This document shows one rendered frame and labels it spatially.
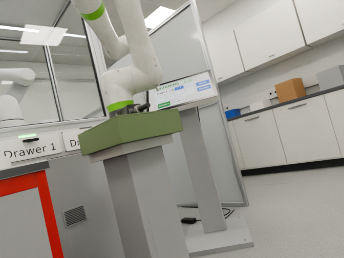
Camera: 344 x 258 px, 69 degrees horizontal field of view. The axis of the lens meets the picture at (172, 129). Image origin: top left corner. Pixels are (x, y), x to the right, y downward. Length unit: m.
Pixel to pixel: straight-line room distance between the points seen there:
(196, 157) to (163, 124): 0.83
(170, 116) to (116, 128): 0.27
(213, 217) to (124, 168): 1.02
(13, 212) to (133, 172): 0.43
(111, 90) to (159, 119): 0.26
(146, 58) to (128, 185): 0.54
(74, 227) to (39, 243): 0.67
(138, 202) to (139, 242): 0.17
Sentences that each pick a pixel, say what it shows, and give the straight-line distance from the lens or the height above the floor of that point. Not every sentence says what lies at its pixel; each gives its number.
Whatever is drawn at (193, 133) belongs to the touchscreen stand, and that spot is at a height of 0.76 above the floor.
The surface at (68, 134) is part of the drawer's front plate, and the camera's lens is 1.53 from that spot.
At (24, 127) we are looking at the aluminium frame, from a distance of 1.49.
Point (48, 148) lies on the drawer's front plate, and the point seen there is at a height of 0.85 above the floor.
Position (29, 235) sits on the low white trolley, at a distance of 0.87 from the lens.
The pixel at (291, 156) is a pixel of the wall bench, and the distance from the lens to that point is 3.60.
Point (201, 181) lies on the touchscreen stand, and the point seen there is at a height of 0.40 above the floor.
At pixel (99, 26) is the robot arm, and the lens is 1.30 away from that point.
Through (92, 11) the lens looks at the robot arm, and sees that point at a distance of 1.22.
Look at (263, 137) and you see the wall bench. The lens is 3.69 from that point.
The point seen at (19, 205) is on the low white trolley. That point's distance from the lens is 0.86.
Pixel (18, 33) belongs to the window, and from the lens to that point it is 1.71.
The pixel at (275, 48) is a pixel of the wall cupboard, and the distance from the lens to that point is 3.99.
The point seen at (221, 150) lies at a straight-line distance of 2.50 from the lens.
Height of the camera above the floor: 0.71
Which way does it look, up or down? 4 degrees up
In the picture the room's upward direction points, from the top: 14 degrees counter-clockwise
